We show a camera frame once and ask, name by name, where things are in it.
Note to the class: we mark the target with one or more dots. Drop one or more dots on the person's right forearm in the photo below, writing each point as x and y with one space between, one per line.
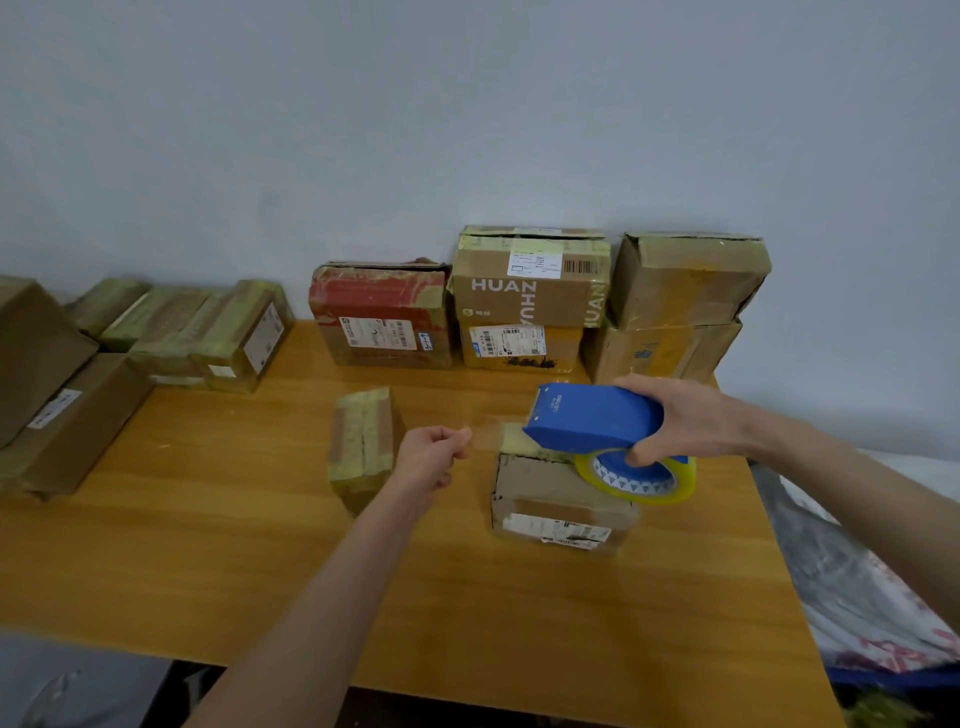
862 502

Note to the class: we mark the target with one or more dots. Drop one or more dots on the flat brown cardboard box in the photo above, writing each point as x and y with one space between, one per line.
71 427

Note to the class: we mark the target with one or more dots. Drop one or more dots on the person's left hand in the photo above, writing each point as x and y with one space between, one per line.
424 459

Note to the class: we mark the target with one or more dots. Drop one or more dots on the yellow-taped long cardboard box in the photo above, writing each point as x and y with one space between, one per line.
150 315
180 337
105 304

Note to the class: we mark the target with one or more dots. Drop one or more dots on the person's left fingers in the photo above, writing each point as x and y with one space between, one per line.
450 441

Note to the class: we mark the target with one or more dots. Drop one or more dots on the small yellow-taped cardboard box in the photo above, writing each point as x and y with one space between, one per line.
364 442

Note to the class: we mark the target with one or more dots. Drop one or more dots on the cardboard box white lettering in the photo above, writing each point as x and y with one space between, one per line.
525 289

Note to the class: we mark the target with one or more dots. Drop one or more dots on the cardboard box black floral print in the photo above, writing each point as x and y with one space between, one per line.
517 346

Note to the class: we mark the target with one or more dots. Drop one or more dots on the person's right hand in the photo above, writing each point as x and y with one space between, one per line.
701 424

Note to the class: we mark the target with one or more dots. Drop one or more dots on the grey plastic bag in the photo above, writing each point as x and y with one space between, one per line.
75 682

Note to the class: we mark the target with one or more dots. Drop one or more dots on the person's right thumb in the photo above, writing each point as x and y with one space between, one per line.
651 448

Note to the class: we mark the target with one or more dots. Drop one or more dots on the red-taped cardboard box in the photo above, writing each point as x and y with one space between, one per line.
379 311

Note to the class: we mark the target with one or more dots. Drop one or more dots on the grey floral fabric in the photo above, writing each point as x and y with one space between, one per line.
862 592

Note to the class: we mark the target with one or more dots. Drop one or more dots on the blue tape dispenser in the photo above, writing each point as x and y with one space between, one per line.
585 420

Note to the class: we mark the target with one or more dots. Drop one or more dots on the clear yellowish tape roll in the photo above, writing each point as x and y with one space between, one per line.
675 487

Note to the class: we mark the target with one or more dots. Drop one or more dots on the cardboard box blue print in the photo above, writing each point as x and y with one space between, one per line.
652 351

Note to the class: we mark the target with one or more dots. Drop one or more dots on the small cardboard box white label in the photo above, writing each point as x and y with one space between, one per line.
555 499

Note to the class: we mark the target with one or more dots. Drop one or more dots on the large brown cardboard box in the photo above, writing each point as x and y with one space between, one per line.
37 352

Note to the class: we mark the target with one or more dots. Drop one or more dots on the plain worn cardboard box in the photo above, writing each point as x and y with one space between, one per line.
686 277

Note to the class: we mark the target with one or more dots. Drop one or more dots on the person's left forearm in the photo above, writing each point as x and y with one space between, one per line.
322 607

